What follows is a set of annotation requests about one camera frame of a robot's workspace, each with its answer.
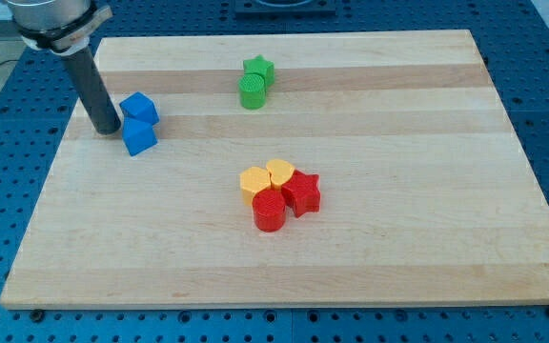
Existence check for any yellow hexagon block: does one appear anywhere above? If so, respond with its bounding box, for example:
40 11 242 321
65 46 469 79
239 167 271 206

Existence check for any red star block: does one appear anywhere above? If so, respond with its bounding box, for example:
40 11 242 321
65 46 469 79
281 170 321 218

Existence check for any green cylinder block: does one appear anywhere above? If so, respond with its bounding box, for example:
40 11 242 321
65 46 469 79
238 73 266 110

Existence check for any yellow heart block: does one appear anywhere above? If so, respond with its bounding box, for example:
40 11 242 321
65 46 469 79
266 159 295 191

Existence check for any blue pentagon block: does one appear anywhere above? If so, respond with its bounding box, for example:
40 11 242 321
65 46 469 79
122 117 158 156

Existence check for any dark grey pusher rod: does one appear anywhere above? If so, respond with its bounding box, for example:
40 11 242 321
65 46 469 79
61 47 121 135

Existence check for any blue cube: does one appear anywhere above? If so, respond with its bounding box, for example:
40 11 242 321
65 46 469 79
119 92 160 125

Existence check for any green star block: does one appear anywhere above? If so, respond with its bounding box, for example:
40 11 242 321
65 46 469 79
243 55 275 88

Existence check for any light wooden board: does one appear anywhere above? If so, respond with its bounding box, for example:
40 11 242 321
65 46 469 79
0 30 549 310

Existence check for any red cylinder block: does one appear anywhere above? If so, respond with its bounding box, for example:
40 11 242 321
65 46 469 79
252 190 286 232

